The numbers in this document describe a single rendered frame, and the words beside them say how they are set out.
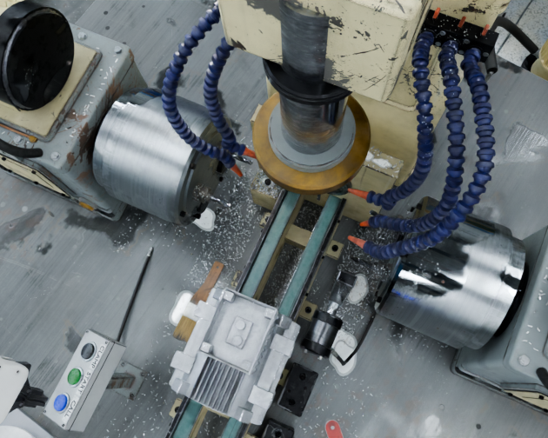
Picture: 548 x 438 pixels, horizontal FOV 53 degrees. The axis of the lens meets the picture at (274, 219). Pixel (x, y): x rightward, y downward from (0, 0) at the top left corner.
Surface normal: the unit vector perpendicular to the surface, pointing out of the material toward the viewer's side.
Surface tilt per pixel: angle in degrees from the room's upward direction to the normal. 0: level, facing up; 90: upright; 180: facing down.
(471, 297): 24
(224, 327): 0
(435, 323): 62
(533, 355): 0
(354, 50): 90
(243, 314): 0
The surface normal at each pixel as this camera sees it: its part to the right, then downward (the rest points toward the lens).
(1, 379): 0.80, 0.22
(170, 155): -0.14, -0.07
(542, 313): -0.04, -0.27
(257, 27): -0.41, 0.88
